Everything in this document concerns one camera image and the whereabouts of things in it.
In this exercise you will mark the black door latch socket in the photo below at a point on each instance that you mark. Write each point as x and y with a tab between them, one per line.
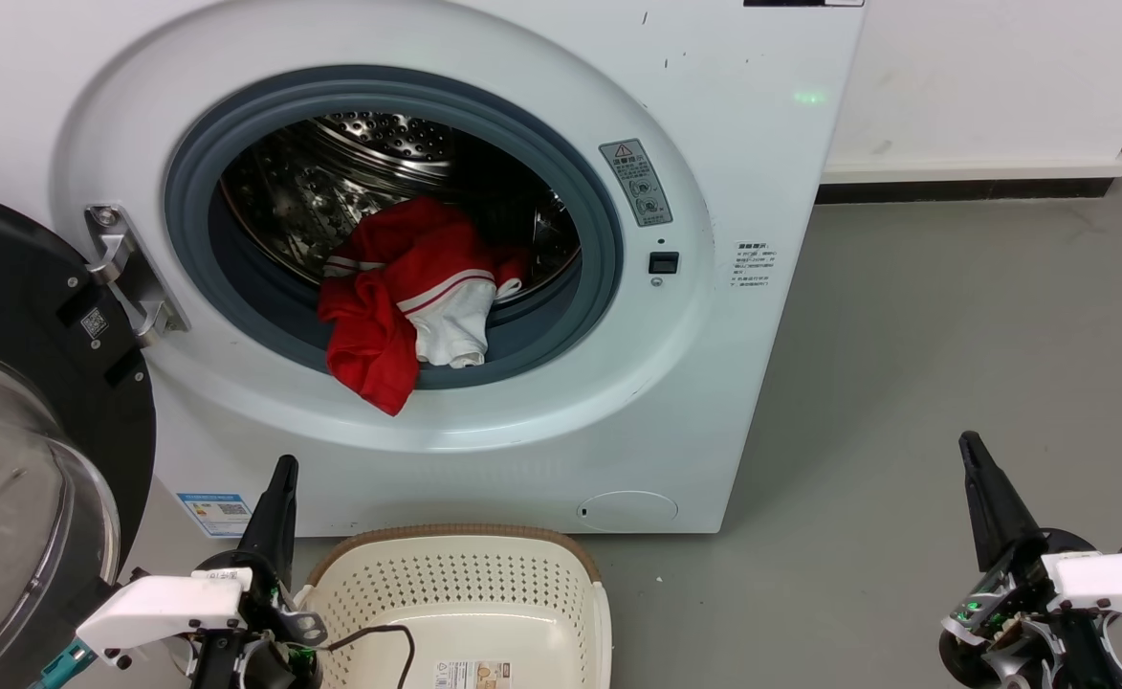
664	262

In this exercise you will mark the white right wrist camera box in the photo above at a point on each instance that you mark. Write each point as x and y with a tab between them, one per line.
1110	579

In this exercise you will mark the black washer door with glass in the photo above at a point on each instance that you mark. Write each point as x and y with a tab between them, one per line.
6	287

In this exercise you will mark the grey warning sticker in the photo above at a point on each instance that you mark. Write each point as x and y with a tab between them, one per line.
635	182

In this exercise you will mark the printed product label sticker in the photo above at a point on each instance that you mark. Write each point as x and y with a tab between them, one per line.
471	676

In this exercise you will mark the black baseboard strip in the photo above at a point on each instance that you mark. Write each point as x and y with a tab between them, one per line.
962	189

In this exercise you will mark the red and white garment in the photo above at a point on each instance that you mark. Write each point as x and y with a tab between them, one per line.
379	335

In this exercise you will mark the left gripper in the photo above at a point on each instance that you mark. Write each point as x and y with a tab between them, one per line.
235	660

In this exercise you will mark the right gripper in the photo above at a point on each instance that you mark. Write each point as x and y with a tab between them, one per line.
1010	632

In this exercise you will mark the metal door hinge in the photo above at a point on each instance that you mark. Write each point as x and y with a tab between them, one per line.
125	260

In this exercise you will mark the small white text sticker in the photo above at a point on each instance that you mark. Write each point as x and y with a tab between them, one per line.
755	265

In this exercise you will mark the grey rubber door gasket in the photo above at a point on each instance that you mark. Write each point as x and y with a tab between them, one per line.
546	330

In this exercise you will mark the round white filter cover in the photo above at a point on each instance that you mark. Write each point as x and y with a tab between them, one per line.
627	511

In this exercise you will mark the blue energy label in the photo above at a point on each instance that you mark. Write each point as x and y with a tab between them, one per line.
216	515

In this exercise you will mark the cream perforated laundry basket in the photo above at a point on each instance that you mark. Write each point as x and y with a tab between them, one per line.
455	593

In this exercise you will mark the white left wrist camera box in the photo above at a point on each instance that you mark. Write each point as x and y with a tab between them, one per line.
164	608

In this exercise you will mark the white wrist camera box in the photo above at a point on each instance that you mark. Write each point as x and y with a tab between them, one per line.
1110	579
164	608

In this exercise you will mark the stainless steel washing machine drum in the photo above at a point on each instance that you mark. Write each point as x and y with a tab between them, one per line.
312	191

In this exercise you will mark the white front-load washing machine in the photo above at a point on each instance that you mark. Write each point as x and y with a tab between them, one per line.
714	383

